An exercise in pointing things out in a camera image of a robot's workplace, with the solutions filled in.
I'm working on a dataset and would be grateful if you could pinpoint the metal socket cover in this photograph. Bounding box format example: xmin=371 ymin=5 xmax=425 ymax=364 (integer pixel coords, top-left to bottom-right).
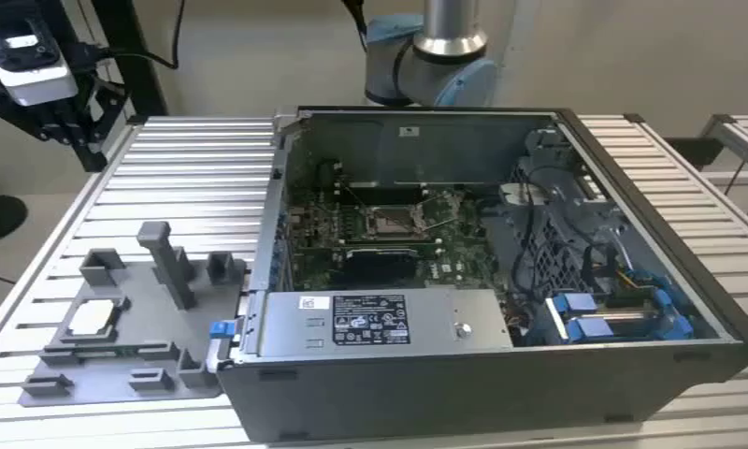
xmin=417 ymin=195 xmax=464 ymax=230

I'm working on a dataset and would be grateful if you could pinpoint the green motherboard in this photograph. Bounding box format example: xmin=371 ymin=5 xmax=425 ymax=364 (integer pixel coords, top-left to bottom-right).
xmin=282 ymin=185 xmax=508 ymax=292

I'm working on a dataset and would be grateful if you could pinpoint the large blue disk carrier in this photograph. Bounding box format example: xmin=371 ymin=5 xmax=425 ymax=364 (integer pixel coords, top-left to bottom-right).
xmin=565 ymin=316 xmax=615 ymax=343

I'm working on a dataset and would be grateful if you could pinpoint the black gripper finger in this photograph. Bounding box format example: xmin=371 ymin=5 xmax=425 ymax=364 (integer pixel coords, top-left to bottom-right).
xmin=66 ymin=75 xmax=132 ymax=158
xmin=0 ymin=83 xmax=70 ymax=144

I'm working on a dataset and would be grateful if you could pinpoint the silver CPU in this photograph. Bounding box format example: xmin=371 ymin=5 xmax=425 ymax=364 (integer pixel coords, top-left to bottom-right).
xmin=66 ymin=301 xmax=117 ymax=336

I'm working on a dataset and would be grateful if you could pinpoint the CPU socket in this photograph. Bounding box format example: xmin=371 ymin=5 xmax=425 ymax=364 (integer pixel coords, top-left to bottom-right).
xmin=363 ymin=205 xmax=423 ymax=238

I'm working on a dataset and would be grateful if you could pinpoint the aluminium frame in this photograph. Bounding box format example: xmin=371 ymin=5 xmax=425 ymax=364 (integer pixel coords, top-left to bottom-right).
xmin=697 ymin=113 xmax=748 ymax=186

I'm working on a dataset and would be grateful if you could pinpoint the grey parts rack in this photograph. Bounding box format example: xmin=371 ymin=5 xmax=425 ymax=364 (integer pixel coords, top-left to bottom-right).
xmin=16 ymin=221 xmax=250 ymax=407

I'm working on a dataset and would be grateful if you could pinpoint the blue drive bay clip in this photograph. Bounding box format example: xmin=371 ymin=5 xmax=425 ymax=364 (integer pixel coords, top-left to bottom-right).
xmin=651 ymin=285 xmax=695 ymax=341

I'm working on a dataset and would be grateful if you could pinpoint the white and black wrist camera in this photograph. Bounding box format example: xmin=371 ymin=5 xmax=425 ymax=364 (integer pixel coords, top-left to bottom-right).
xmin=0 ymin=13 xmax=80 ymax=108

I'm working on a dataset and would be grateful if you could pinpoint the black block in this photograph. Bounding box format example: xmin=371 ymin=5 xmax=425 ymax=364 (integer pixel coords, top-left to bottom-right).
xmin=661 ymin=137 xmax=721 ymax=170

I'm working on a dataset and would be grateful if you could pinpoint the black low-profile card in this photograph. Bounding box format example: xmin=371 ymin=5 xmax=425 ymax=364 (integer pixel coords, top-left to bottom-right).
xmin=341 ymin=246 xmax=421 ymax=288

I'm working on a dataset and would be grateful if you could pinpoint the black upright stand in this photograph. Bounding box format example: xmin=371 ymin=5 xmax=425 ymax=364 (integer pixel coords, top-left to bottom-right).
xmin=66 ymin=0 xmax=170 ymax=172

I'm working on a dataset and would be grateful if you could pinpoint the black perforated drive cage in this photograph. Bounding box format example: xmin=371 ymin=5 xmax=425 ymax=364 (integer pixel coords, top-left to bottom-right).
xmin=504 ymin=153 xmax=625 ymax=303

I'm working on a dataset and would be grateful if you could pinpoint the thin metal locking lever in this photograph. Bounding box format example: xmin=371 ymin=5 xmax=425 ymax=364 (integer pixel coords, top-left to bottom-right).
xmin=343 ymin=182 xmax=379 ymax=217

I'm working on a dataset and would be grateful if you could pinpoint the small blue disk carrier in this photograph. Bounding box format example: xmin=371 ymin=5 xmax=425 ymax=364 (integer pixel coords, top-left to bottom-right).
xmin=563 ymin=293 xmax=600 ymax=312

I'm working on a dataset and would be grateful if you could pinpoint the black round base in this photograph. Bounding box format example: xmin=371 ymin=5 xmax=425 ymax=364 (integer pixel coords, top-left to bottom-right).
xmin=0 ymin=195 xmax=29 ymax=247

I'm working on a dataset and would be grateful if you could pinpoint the black RAM slot bank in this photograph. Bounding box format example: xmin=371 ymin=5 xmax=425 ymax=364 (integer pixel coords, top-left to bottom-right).
xmin=341 ymin=182 xmax=429 ymax=205

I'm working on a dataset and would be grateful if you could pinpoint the black open PC case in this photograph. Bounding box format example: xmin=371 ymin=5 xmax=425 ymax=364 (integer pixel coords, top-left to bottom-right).
xmin=205 ymin=105 xmax=748 ymax=443

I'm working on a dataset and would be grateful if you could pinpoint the black camera cable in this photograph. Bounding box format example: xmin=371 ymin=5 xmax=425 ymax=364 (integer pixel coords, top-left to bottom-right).
xmin=89 ymin=0 xmax=186 ymax=71

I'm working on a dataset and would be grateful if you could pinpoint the green RAM stick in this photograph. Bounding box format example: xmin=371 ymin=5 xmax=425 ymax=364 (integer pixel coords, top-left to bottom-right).
xmin=42 ymin=343 xmax=170 ymax=355

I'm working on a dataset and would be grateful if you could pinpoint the black internal wire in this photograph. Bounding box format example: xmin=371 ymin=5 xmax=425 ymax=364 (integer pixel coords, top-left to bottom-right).
xmin=508 ymin=205 xmax=541 ymax=294

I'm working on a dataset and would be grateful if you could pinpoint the silver power supply unit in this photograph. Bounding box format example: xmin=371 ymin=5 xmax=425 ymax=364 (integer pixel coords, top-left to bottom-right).
xmin=258 ymin=288 xmax=515 ymax=357

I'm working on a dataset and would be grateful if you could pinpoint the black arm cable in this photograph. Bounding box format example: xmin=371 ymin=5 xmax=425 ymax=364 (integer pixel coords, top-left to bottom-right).
xmin=337 ymin=0 xmax=372 ymax=35

